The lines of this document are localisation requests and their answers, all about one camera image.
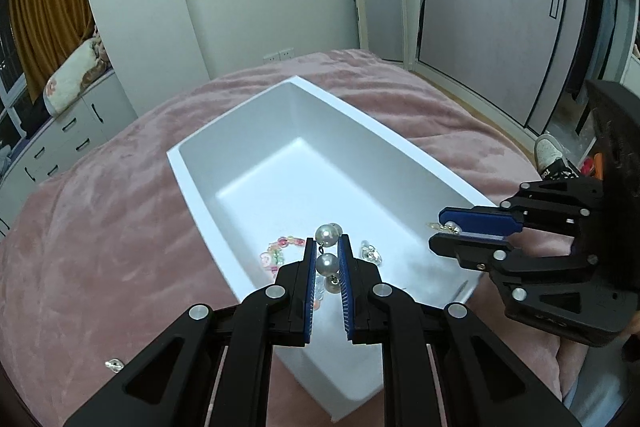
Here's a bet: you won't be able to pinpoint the pink plush blanket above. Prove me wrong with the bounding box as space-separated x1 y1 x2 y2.
0 48 581 427

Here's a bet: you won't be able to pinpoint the white storage box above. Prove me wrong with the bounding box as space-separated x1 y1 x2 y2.
166 76 501 423

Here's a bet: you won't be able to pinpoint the pear-shaped crystal pendant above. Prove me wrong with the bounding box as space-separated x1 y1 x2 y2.
359 241 383 265

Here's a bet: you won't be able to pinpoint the white window seat cabinet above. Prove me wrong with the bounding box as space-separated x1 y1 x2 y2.
0 72 138 233

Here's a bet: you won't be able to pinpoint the pearl drop earring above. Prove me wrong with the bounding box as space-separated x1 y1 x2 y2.
314 223 346 295

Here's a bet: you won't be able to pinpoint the person's jeans leg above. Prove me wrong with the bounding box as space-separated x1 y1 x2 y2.
560 342 633 427

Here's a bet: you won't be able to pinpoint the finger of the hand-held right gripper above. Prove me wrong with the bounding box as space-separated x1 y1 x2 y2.
429 233 599 309
438 179 606 236

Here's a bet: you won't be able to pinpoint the grey sliding wardrobe door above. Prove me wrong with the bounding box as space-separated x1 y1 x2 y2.
417 0 596 128

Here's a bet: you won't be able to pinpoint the person's white sneaker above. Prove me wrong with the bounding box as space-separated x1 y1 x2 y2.
534 133 581 180

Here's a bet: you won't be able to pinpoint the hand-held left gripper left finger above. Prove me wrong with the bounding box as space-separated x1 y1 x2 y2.
62 238 320 427

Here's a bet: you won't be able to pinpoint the hanging clothes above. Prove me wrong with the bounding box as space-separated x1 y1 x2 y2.
567 0 640 92

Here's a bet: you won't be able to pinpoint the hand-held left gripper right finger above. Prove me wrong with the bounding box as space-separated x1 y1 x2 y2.
337 234 583 427

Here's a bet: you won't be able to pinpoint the mustard curtain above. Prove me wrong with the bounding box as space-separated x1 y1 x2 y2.
9 0 96 102

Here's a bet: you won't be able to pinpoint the colourful bead bracelet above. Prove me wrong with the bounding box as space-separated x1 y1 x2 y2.
259 234 306 275

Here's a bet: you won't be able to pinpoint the floral rolled quilt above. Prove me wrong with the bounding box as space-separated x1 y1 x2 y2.
44 37 111 115

